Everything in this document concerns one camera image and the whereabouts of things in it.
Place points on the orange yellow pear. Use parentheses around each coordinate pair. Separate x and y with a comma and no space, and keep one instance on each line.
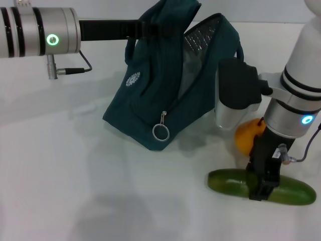
(245,138)

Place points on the green cucumber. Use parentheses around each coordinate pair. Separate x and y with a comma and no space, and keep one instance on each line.
(225,182)

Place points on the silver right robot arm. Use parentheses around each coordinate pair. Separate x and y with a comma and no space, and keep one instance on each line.
(301,62)

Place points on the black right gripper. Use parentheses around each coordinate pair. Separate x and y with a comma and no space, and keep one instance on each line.
(270,155)

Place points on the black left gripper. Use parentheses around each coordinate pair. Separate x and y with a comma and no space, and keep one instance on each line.
(107,30)

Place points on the dark teal fabric bag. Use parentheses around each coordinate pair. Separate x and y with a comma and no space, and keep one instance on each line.
(140,100)

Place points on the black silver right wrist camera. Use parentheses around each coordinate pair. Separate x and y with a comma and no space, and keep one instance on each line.
(238,85)

